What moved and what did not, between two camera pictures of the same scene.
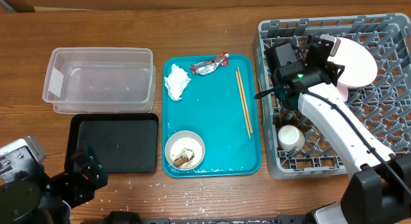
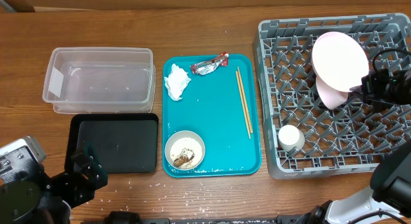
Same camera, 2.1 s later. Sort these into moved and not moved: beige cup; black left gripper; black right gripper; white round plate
Moved: black right gripper
Not moved: beige cup; white round plate; black left gripper
